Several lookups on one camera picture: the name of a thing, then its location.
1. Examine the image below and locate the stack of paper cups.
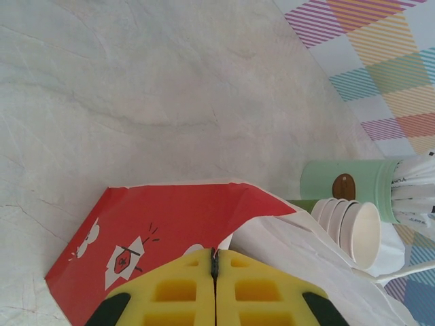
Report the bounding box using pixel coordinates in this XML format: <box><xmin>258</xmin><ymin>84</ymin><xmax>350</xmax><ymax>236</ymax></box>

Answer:
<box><xmin>287</xmin><ymin>197</ymin><xmax>382</xmax><ymax>271</ymax></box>

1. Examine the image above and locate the stack of white napkins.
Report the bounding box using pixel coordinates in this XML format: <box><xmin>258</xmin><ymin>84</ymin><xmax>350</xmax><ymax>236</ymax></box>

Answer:
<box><xmin>368</xmin><ymin>222</ymin><xmax>407</xmax><ymax>278</ymax></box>

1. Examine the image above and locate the mint green tin holder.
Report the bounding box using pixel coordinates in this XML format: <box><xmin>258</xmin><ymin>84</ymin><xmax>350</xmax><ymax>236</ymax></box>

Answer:
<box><xmin>299</xmin><ymin>158</ymin><xmax>404</xmax><ymax>225</ymax></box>

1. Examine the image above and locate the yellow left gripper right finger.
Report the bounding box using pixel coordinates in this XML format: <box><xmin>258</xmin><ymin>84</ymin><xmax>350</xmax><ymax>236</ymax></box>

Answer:
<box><xmin>216</xmin><ymin>249</ymin><xmax>351</xmax><ymax>326</ymax></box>

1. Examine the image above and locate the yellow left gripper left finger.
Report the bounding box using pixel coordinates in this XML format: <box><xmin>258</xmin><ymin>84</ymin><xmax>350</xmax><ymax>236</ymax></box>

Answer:
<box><xmin>84</xmin><ymin>247</ymin><xmax>217</xmax><ymax>326</ymax></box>

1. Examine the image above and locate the bundle of white stick packets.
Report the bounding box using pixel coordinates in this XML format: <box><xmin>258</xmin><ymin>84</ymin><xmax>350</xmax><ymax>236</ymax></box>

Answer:
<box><xmin>387</xmin><ymin>154</ymin><xmax>435</xmax><ymax>235</ymax></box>

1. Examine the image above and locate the white red paper gift bag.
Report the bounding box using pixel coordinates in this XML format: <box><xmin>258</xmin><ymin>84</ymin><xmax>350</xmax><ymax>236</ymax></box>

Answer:
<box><xmin>43</xmin><ymin>176</ymin><xmax>435</xmax><ymax>326</ymax></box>

